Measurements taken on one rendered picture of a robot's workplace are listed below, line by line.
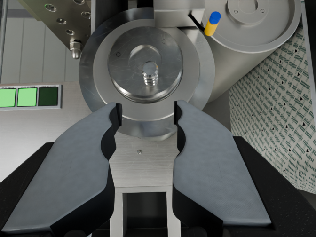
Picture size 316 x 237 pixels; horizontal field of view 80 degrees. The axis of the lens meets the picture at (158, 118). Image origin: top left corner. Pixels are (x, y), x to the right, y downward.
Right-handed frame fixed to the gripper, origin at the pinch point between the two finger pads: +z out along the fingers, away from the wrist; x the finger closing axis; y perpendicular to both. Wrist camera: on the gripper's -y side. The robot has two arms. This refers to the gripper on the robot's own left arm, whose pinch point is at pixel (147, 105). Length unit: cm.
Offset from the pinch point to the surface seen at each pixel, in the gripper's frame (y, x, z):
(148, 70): -0.8, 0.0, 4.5
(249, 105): 11.1, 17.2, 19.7
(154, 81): 0.5, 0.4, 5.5
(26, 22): 9, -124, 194
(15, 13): 1, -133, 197
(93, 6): -5.2, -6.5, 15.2
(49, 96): 16, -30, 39
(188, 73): 1.1, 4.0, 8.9
